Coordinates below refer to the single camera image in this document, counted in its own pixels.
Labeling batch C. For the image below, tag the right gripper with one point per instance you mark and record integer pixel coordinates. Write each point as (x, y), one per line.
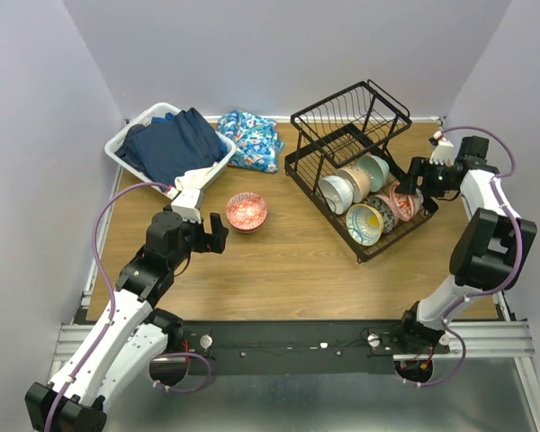
(407, 184)

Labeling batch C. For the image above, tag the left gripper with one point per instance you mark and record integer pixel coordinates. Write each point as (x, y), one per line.
(214, 242)

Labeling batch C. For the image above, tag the orange white floral bowl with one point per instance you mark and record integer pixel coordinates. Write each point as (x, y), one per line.
(408, 205)

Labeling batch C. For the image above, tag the blue white patterned bowl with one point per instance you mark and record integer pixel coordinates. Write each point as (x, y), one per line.
(246, 209)

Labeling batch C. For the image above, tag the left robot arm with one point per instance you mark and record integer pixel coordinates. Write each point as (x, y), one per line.
(132, 331)

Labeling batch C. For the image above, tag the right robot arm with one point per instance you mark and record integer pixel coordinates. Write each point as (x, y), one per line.
(492, 250)

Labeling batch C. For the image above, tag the pink and black bowl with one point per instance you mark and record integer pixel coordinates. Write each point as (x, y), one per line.
(383, 205)

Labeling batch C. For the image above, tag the mint green bowl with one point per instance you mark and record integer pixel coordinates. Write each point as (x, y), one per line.
(378, 170)

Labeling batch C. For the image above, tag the beige bowl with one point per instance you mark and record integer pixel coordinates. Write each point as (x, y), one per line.
(359, 180)

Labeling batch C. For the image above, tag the yellow sun patterned bowl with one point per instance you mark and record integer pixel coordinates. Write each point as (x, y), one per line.
(364, 224)

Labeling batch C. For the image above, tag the white cloth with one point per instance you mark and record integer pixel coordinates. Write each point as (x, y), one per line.
(192, 178)

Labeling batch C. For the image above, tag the white ribbed bowl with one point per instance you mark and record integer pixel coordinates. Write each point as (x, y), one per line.
(338, 193)

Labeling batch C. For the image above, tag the blue floral cloth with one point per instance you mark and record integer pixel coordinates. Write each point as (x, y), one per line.
(257, 140)

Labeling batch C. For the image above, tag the navy blue clothes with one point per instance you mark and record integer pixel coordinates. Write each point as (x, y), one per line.
(171, 146)

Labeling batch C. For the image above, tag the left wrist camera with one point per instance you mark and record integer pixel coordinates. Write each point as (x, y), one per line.
(187, 204)

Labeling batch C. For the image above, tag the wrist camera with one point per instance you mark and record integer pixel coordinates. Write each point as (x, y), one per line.
(187, 204)
(443, 150)

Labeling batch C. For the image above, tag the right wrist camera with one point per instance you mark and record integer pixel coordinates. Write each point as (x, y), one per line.
(443, 150)

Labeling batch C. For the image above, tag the black wire dish rack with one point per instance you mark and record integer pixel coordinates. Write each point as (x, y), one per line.
(343, 165)

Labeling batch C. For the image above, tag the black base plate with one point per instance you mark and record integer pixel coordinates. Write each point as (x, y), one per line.
(290, 347)

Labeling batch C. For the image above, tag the aluminium frame rail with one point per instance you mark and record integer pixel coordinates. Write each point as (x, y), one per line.
(70, 337)

